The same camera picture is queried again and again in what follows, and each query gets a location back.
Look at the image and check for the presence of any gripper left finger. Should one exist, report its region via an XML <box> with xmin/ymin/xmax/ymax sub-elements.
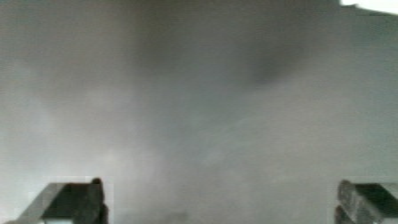
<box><xmin>16</xmin><ymin>178</ymin><xmax>109</xmax><ymax>224</ymax></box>

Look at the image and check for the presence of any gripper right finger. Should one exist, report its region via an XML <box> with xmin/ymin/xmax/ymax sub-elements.
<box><xmin>335</xmin><ymin>180</ymin><xmax>398</xmax><ymax>224</ymax></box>

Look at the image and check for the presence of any paper sheet with markers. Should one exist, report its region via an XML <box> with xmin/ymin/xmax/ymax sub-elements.
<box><xmin>340</xmin><ymin>0</ymin><xmax>398</xmax><ymax>16</ymax></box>

